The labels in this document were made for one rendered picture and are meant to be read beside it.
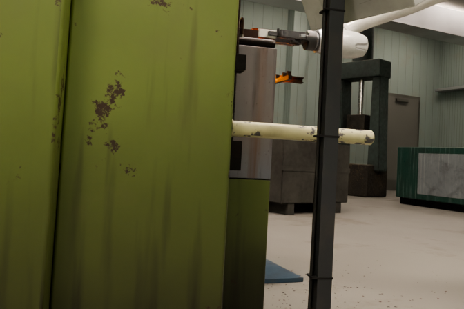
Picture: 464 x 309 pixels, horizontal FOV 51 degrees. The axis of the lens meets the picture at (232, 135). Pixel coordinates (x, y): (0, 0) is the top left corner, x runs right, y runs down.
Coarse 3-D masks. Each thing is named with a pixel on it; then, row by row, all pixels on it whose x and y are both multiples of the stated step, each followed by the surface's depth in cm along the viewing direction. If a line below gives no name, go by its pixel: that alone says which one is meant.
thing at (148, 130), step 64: (128, 0) 127; (192, 0) 130; (128, 64) 126; (192, 64) 130; (64, 128) 123; (128, 128) 126; (192, 128) 129; (64, 192) 122; (128, 192) 125; (192, 192) 129; (64, 256) 122; (128, 256) 125; (192, 256) 128
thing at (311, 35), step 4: (308, 32) 182; (312, 32) 182; (316, 32) 183; (308, 36) 181; (312, 36) 181; (316, 36) 181; (296, 40) 181; (300, 40) 180; (304, 40) 180; (308, 40) 181; (312, 40) 181; (316, 40) 181; (300, 44) 187; (304, 44) 184; (308, 44) 181; (312, 44) 181; (316, 44) 182; (304, 48) 184; (308, 48) 183; (312, 48) 183
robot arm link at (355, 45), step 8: (344, 32) 183; (352, 32) 185; (344, 40) 182; (352, 40) 183; (360, 40) 184; (344, 48) 183; (352, 48) 183; (360, 48) 184; (344, 56) 186; (352, 56) 186; (360, 56) 187
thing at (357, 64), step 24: (360, 72) 843; (384, 72) 826; (360, 96) 857; (384, 96) 827; (360, 120) 841; (384, 120) 825; (384, 144) 824; (360, 168) 815; (384, 168) 823; (360, 192) 812; (384, 192) 839
